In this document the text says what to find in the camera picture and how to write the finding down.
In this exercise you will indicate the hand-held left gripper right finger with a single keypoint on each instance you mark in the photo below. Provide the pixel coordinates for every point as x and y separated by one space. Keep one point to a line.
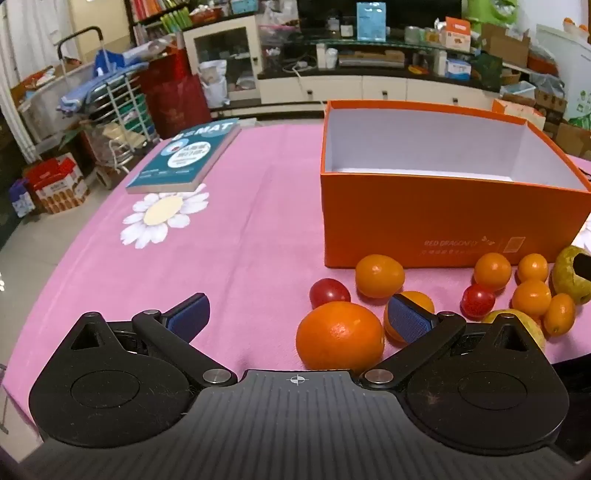
408 321

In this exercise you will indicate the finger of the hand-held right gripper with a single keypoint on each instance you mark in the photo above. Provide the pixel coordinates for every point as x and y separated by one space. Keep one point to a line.
584 274

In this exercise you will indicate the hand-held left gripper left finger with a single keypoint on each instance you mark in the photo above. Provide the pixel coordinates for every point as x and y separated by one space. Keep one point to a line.
189 316

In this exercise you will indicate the yellow green pear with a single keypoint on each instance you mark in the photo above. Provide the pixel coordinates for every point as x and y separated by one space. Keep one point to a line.
564 272

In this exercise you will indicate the mandarin orange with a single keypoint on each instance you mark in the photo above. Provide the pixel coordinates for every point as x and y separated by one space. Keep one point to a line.
418 299
379 275

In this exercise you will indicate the oval kumquat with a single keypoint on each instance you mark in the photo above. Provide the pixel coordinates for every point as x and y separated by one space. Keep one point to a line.
559 314

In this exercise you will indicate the small round kumquat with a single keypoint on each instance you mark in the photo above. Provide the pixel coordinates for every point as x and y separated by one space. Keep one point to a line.
532 267
531 297

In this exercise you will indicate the large orange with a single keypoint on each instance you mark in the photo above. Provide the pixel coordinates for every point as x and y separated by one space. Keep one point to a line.
339 334

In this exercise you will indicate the red cherry tomato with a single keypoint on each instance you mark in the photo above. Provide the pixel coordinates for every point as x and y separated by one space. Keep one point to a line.
328 292
478 301

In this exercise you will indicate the orange cherry tomato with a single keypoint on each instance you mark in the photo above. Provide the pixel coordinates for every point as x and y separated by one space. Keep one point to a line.
492 271

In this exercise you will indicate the orange cardboard box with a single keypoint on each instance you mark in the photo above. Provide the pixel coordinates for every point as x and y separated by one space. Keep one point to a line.
415 217

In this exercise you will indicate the pink flowered tablecloth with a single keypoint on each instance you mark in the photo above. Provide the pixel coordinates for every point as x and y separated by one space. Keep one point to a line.
254 230

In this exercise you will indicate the teal paperback book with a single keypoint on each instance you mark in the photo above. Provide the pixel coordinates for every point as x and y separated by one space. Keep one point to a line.
184 157

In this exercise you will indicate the printed brown cardboard box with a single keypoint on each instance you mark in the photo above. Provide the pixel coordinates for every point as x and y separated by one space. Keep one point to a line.
551 108

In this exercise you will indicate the orange paper gift bag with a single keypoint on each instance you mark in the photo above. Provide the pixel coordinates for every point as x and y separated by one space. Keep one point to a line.
517 113

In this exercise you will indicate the red white carton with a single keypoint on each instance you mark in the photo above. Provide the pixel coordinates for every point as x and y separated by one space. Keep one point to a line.
60 184

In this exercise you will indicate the clear plastic bin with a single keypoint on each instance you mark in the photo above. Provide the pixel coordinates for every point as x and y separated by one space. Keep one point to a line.
519 89

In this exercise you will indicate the blue white small carton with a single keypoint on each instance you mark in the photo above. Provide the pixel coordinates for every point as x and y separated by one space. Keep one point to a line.
21 198

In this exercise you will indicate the white refrigerator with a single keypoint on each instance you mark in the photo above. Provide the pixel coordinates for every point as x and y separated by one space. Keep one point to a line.
568 69

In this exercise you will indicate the red gift bag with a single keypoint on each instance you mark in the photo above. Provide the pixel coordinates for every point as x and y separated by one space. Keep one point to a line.
178 101

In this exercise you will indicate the dark green gift bag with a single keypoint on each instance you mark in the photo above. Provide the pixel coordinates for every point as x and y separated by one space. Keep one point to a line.
487 71

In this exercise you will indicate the metal shopping trolley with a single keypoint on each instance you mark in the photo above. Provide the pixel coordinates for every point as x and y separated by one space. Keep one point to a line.
115 101

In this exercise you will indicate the white pet food bag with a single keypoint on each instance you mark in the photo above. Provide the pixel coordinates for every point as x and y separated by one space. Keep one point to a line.
214 85

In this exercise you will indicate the white black television stand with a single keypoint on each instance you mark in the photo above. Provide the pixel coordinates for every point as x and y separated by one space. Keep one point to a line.
369 87

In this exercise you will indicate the blue white mask box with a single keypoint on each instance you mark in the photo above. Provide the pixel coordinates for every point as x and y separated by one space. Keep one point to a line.
458 69

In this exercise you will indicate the white plastic storage tub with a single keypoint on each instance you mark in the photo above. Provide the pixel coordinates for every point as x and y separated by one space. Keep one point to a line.
46 101

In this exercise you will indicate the white glass door cabinet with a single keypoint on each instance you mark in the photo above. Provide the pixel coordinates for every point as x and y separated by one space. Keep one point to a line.
221 55

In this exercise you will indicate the silver media player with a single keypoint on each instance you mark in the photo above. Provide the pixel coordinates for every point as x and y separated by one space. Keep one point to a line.
371 59

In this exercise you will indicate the orange white medicine box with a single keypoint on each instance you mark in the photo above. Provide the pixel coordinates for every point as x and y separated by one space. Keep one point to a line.
457 34

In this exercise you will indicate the light blue flat package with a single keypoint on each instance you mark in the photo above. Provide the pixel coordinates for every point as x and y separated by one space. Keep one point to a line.
371 21

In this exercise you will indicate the dark bookshelf with books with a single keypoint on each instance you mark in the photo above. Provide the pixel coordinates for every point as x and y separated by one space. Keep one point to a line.
152 14

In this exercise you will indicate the black television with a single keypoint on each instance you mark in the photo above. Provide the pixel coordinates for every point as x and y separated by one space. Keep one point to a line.
378 11

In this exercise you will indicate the white curtain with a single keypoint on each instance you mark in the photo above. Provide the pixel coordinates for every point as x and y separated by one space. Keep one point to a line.
27 46

